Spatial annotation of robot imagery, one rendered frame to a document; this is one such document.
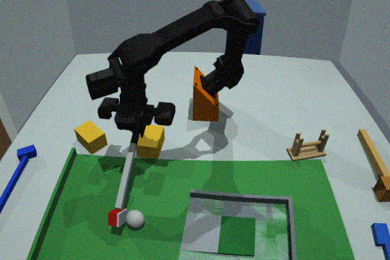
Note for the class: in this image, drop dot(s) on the white golf ball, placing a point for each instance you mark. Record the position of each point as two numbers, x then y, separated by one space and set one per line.
134 218

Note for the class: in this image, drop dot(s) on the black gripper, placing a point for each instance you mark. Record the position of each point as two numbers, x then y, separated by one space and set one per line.
163 114

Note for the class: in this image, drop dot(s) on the red putter with grey shaft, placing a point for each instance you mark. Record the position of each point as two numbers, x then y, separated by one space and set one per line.
117 216

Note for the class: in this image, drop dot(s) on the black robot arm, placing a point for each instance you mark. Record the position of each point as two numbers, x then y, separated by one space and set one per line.
142 52

